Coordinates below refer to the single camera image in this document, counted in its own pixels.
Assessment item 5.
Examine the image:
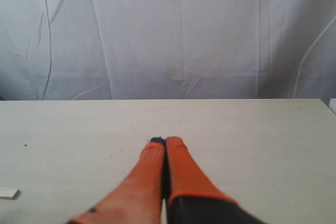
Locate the white fabric backdrop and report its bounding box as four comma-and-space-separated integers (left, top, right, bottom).
1, 0, 335, 102

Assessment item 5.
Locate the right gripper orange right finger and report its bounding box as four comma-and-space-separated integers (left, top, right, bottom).
166, 137, 263, 223

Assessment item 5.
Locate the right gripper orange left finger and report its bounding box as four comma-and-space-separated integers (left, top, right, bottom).
68, 137, 165, 223

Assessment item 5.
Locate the horizontal wooden stick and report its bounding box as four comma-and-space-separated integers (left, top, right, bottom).
0, 188, 20, 200

